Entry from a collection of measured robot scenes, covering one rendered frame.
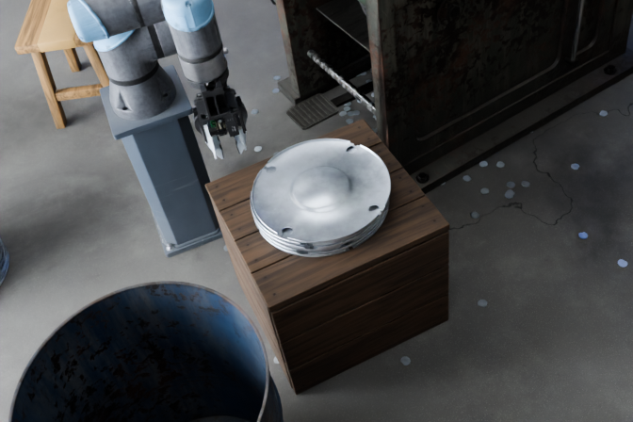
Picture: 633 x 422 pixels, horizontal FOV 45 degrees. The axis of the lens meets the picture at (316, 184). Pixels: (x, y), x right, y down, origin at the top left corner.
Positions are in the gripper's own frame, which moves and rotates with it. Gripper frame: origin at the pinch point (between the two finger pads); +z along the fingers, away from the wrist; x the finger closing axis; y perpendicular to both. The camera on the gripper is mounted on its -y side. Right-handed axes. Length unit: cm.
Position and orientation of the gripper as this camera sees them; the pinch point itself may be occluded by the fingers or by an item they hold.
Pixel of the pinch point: (229, 147)
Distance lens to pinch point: 144.5
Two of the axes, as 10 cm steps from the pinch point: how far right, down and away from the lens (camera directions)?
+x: 9.6, -2.7, 0.9
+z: 1.3, 6.9, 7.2
